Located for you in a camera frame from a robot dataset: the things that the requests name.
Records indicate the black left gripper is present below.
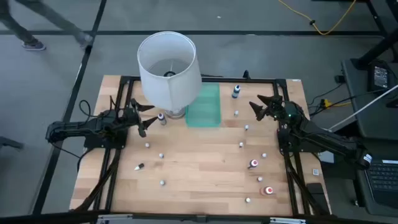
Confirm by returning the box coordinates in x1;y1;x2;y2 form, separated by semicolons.
116;98;159;138

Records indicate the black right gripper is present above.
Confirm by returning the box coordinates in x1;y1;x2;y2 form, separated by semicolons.
249;94;300;123

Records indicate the table lamp with white shade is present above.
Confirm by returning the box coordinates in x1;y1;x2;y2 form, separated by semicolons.
137;30;203;121

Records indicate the translucent green plastic bin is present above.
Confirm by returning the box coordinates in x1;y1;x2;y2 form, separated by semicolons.
185;82;222;128

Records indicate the yellow power plug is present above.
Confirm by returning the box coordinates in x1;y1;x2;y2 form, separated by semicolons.
320;98;352;108

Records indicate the black flat device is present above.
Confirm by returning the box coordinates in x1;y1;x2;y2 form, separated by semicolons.
306;182;326;203

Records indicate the white rod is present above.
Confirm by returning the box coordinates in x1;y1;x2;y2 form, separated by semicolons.
328;84;398;131

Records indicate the black side desk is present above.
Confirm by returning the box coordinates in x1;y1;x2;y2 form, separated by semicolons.
340;57;398;218

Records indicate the black power adapter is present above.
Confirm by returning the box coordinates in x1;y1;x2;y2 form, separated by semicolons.
368;60;394;93

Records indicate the black metal stand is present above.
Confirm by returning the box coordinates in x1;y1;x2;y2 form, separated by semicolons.
354;0;398;71

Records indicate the person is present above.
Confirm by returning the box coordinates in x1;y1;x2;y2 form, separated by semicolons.
0;0;94;52

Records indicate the dark furniture leg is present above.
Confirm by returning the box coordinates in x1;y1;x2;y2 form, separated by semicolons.
0;136;25;151

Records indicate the black front beam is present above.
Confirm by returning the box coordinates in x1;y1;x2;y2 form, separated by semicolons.
0;211;398;224

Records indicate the black laptop keyboard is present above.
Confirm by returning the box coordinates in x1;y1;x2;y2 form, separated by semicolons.
362;158;398;215

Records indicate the yellow floor cable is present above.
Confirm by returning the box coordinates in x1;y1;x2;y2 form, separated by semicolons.
278;0;358;35

